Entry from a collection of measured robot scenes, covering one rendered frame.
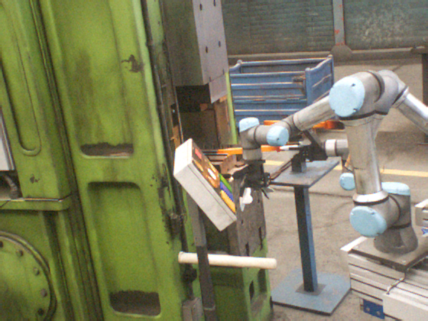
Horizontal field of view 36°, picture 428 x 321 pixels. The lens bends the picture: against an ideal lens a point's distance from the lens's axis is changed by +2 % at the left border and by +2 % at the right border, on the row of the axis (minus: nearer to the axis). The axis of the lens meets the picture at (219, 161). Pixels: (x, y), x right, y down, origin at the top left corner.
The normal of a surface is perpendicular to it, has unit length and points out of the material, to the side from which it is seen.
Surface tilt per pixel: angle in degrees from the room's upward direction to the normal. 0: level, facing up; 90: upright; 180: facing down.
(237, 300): 90
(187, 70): 90
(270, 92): 89
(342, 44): 90
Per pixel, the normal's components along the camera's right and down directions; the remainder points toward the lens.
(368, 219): -0.62, 0.43
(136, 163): -0.38, 0.33
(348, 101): -0.66, 0.18
